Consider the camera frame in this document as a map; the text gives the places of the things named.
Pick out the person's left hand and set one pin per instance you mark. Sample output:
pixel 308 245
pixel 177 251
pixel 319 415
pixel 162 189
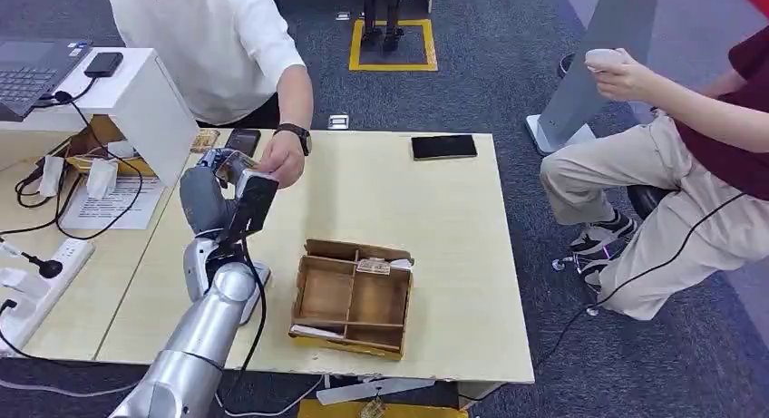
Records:
pixel 285 160

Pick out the person's hand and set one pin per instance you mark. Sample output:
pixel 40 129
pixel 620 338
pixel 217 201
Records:
pixel 622 79

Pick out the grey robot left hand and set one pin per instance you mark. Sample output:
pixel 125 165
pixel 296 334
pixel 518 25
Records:
pixel 204 199

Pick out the white handheld controller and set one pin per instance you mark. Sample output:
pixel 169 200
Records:
pixel 604 58

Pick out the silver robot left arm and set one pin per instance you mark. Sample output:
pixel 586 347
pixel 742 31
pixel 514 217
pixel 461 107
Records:
pixel 204 325

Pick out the black wristwatch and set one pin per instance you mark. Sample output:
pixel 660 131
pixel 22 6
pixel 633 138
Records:
pixel 295 134

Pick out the grey stand with white base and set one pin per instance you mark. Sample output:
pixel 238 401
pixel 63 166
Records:
pixel 601 43

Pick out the black smartphone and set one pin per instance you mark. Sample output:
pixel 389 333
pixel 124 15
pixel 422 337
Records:
pixel 444 147
pixel 243 142

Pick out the grey floor socket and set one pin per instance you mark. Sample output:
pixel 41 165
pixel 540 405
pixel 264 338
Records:
pixel 338 122
pixel 342 16

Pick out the printed paper sheet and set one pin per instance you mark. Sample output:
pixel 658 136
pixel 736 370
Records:
pixel 114 208

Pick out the white power adapter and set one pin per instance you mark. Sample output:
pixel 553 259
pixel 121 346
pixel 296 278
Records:
pixel 51 176
pixel 101 178

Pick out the white desk riser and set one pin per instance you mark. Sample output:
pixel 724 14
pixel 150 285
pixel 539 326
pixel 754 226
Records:
pixel 150 103

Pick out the yellow cardboard box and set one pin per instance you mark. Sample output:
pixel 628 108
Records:
pixel 105 133

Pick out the black office chair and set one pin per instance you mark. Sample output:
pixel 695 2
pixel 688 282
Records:
pixel 646 200

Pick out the person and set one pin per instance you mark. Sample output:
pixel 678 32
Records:
pixel 679 223
pixel 204 49

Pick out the printed card stack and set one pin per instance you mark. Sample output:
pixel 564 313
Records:
pixel 373 266

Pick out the yellow floor tape square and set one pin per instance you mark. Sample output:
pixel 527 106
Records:
pixel 393 67

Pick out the pale wooden side desk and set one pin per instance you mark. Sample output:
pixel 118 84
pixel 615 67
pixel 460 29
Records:
pixel 90 295

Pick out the black and white shoe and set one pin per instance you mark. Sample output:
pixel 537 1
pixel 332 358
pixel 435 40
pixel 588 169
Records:
pixel 592 272
pixel 604 230

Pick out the wooden card box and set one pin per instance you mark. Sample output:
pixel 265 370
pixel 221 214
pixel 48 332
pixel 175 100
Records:
pixel 351 298

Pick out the white card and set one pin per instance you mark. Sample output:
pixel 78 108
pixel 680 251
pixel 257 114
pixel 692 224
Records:
pixel 401 263
pixel 315 332

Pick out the black power bank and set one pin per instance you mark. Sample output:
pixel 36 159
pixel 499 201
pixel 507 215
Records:
pixel 103 64

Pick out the black plug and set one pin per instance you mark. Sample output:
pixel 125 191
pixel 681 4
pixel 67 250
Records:
pixel 48 267

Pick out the white power strip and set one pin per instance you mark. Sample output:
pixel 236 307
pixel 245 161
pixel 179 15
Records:
pixel 54 283

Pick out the black humanoid robot legs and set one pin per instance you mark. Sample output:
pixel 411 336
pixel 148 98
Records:
pixel 384 19

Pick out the dark laptop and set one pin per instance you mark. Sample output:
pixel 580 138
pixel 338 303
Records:
pixel 30 73

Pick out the white plank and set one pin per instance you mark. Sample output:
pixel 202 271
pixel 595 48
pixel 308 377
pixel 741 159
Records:
pixel 372 391

